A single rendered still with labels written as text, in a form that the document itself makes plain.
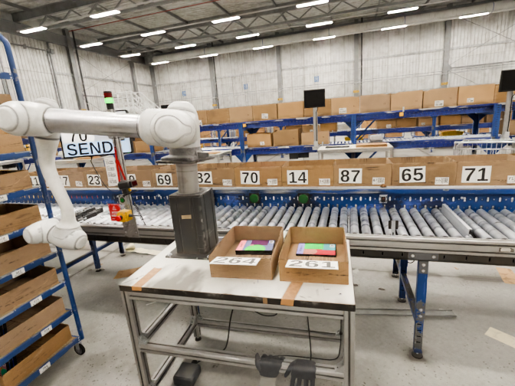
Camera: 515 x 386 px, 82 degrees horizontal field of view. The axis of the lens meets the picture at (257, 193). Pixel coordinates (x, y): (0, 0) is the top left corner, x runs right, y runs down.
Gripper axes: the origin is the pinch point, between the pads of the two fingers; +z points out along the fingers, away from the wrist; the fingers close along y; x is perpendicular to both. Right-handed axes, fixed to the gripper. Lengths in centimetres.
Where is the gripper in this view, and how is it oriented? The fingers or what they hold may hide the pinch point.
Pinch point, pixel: (94, 210)
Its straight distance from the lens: 206.6
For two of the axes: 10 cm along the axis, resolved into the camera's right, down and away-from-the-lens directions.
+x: 0.7, 9.7, 2.4
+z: 2.9, -2.5, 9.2
